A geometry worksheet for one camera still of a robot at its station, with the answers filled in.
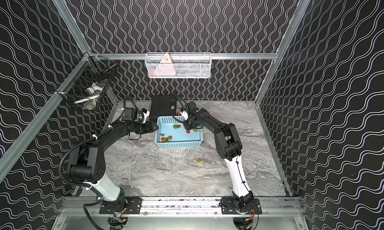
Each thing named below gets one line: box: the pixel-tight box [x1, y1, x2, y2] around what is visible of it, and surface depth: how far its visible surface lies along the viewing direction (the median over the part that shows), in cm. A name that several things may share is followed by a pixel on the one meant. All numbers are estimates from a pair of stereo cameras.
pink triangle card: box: [154, 53, 176, 76], surface depth 92 cm
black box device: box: [150, 95, 177, 118], surface depth 116 cm
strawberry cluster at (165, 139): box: [160, 133, 173, 143], surface depth 100 cm
